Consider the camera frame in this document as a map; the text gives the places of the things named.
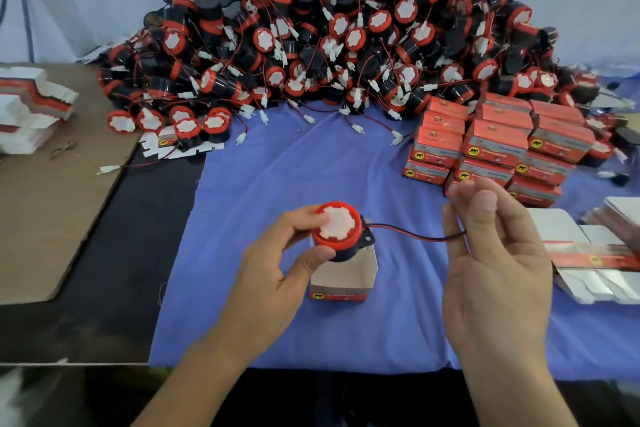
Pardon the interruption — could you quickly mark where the person's right hand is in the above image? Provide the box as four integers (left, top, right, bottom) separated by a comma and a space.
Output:
442, 176, 554, 378

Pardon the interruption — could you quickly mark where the person's left hand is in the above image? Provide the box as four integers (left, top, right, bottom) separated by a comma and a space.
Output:
215, 206, 337, 363

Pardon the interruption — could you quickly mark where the orange white paper box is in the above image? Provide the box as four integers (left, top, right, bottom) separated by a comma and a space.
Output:
308, 242, 380, 304
427, 97, 471, 121
462, 119, 531, 169
532, 100, 586, 127
402, 160, 451, 187
410, 127, 464, 169
528, 116, 596, 165
515, 151, 578, 187
507, 176, 563, 209
478, 92, 536, 131
420, 112, 468, 135
453, 156, 518, 185

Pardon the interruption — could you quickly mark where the single red black buzzer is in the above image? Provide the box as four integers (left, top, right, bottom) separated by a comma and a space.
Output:
310, 201, 467, 265

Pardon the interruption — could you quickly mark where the stack of paper boxes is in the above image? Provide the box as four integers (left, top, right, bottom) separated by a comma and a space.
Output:
528, 196, 640, 305
0, 64, 79, 155

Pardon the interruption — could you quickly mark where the pile of black red buzzers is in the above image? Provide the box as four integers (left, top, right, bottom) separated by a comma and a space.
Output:
95, 0, 640, 157

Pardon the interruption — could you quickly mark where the person's left forearm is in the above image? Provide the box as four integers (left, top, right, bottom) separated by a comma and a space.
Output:
133, 336, 281, 427

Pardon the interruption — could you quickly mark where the blue cloth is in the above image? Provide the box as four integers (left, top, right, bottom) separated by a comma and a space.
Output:
148, 76, 640, 383

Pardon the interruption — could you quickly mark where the brown cardboard sheet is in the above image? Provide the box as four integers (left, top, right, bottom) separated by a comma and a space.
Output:
0, 63, 143, 306

